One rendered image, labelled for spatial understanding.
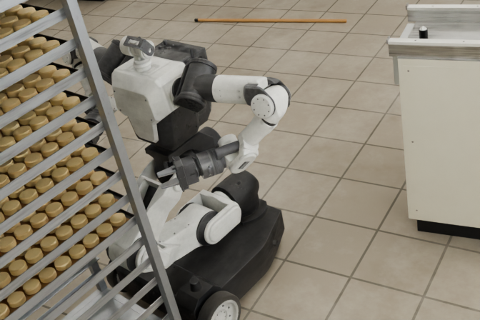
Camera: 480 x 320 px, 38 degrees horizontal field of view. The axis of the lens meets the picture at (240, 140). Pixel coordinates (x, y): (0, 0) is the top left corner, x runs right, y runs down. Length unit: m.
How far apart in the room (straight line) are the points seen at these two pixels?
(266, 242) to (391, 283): 0.52
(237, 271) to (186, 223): 0.27
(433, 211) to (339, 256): 0.43
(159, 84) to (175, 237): 0.65
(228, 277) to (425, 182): 0.86
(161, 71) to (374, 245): 1.22
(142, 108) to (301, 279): 1.01
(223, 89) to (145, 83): 0.30
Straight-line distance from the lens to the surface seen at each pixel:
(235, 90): 2.17
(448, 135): 2.71
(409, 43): 2.56
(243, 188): 2.90
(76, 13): 1.93
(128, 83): 2.42
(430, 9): 2.81
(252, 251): 2.83
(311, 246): 3.05
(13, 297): 2.17
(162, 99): 2.34
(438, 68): 2.57
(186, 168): 2.26
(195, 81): 2.27
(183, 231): 2.71
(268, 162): 3.60
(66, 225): 2.19
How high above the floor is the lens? 2.04
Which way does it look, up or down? 32 degrees down
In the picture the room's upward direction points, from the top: 12 degrees counter-clockwise
